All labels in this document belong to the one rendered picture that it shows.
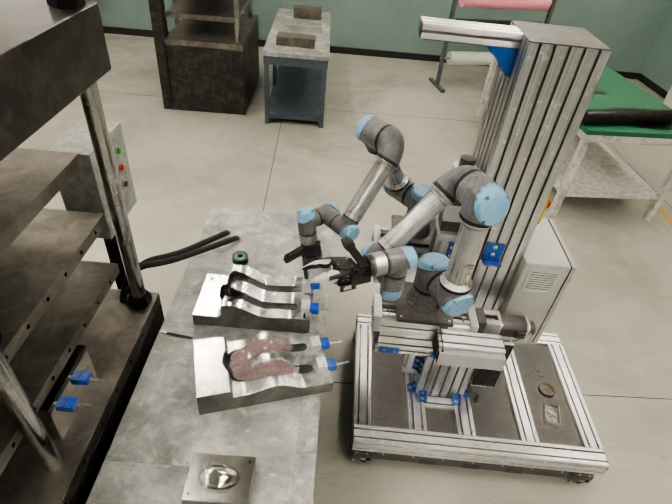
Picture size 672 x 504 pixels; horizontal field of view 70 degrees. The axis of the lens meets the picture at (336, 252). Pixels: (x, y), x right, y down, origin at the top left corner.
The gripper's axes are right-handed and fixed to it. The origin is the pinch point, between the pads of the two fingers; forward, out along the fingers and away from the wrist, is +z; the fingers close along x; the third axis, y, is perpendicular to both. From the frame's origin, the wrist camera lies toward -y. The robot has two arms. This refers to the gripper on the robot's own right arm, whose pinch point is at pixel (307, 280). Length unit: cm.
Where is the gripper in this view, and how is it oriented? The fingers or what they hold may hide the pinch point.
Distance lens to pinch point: 213.5
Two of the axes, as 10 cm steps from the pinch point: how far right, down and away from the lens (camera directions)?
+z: 0.5, 8.5, 5.2
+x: 0.4, -5.2, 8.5
